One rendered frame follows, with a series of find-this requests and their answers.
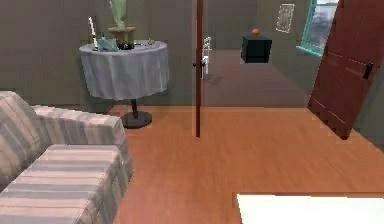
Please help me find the black cabinet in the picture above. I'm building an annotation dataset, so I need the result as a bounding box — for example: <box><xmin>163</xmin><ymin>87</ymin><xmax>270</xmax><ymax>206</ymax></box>
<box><xmin>240</xmin><ymin>35</ymin><xmax>273</xmax><ymax>64</ymax></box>

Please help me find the black lever door handle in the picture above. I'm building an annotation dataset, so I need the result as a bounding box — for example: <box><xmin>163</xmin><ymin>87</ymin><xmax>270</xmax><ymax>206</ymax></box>
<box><xmin>362</xmin><ymin>62</ymin><xmax>375</xmax><ymax>80</ymax></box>

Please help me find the teal framed window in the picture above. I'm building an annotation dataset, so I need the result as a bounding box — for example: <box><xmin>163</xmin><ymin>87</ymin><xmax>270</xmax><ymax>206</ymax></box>
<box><xmin>295</xmin><ymin>0</ymin><xmax>340</xmax><ymax>59</ymax></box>

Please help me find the dark red panelled door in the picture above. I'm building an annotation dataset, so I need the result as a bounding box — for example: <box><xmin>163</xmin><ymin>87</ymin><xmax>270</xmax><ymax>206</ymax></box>
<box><xmin>306</xmin><ymin>0</ymin><xmax>384</xmax><ymax>141</ymax></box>

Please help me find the striped grey pink sofa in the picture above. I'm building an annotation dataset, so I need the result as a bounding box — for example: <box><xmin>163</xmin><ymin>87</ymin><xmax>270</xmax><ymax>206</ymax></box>
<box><xmin>0</xmin><ymin>90</ymin><xmax>134</xmax><ymax>224</ymax></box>

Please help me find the dark red door seen edge-on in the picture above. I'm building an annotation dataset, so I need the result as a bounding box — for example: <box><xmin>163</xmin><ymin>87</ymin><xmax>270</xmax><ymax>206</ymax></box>
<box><xmin>195</xmin><ymin>0</ymin><xmax>205</xmax><ymax>139</ymax></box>

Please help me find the small black dish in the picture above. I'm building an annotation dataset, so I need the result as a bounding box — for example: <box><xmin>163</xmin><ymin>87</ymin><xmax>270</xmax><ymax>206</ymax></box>
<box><xmin>117</xmin><ymin>41</ymin><xmax>135</xmax><ymax>51</ymax></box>

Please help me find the round table with grey cloth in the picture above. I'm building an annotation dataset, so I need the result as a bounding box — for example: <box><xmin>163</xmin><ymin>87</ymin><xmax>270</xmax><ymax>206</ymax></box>
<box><xmin>78</xmin><ymin>39</ymin><xmax>170</xmax><ymax>130</ymax></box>

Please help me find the white candle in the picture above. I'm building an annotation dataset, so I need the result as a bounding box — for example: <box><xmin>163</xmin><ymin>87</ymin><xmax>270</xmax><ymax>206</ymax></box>
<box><xmin>87</xmin><ymin>16</ymin><xmax>100</xmax><ymax>52</ymax></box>

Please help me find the light blue crumpled cloth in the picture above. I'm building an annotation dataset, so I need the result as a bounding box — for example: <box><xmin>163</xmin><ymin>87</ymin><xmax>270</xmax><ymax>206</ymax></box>
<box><xmin>97</xmin><ymin>36</ymin><xmax>119</xmax><ymax>53</ymax></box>

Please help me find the white framed picture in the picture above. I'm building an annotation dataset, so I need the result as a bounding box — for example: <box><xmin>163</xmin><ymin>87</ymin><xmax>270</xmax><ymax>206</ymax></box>
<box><xmin>275</xmin><ymin>3</ymin><xmax>296</xmax><ymax>34</ymax></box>

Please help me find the green house plant in pot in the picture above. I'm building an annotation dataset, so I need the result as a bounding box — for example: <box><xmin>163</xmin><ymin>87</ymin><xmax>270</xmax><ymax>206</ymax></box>
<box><xmin>107</xmin><ymin>0</ymin><xmax>137</xmax><ymax>46</ymax></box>

